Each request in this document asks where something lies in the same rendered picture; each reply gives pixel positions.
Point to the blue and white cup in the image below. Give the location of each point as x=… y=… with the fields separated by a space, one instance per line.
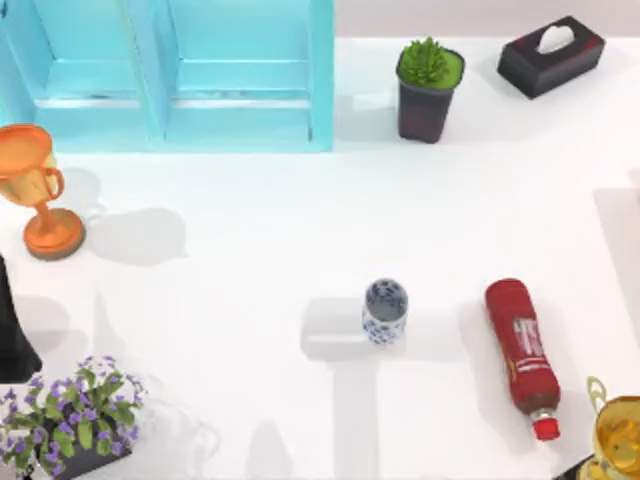
x=384 y=312

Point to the green plant in black pot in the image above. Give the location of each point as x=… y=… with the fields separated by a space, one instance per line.
x=427 y=95

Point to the light blue rack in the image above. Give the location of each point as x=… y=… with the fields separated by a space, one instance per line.
x=240 y=75

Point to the red bottle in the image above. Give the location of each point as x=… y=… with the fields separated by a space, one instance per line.
x=520 y=345

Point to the black tissue box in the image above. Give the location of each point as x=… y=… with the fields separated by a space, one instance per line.
x=550 y=57

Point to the orange trophy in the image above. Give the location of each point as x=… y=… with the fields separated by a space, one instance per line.
x=30 y=170

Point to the purple flower plant pot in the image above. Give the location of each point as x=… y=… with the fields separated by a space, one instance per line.
x=70 y=420

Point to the gold trophy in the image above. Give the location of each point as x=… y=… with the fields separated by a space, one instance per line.
x=617 y=440

